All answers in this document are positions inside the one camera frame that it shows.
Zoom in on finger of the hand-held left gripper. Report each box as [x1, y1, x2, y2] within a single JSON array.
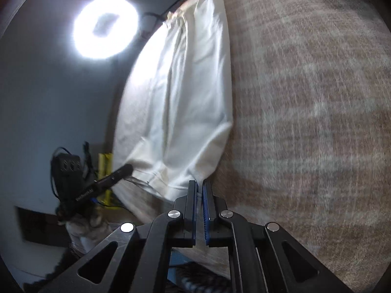
[[75, 164, 134, 206]]

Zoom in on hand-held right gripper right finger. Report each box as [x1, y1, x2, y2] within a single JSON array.
[[203, 180, 355, 293]]

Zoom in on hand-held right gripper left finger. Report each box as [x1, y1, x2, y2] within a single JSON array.
[[37, 181, 197, 293]]

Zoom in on white pants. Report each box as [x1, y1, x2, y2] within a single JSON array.
[[114, 0, 235, 202]]

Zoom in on yellow stand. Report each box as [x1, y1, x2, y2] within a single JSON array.
[[98, 152, 114, 207]]

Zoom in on brown plaid blanket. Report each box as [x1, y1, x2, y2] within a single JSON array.
[[111, 0, 391, 293]]

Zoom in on ring light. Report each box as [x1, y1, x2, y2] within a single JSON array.
[[73, 0, 140, 60]]

